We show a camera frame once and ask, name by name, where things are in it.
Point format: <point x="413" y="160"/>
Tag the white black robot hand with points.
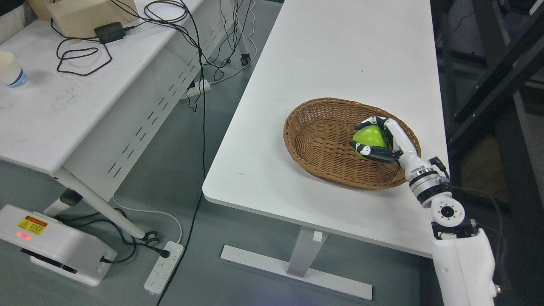
<point x="401" y="148"/>

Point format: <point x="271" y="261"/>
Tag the green apple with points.
<point x="371" y="136"/>

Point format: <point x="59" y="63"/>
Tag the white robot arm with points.
<point x="462" y="255"/>

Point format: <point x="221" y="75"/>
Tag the white robot base unit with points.
<point x="56" y="246"/>

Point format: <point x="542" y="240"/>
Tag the black metal shelf rack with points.
<point x="490" y="60"/>

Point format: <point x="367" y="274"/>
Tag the brown wicker basket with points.
<point x="317" y="134"/>

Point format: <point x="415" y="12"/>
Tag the white table with leg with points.
<point x="326" y="66"/>

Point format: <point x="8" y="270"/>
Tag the white power strip far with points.
<point x="197" y="89"/>

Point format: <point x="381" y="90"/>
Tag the white power strip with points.
<point x="163" y="268"/>
<point x="197" y="89"/>

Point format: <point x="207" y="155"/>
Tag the white power strip near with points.
<point x="163" y="268"/>

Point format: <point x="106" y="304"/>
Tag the white side desk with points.
<point x="88" y="131"/>

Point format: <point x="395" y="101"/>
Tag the black power adapter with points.
<point x="110" y="32"/>

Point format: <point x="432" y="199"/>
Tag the cardboard box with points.
<point x="79" y="18"/>

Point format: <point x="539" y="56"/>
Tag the paper cup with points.
<point x="11" y="73"/>

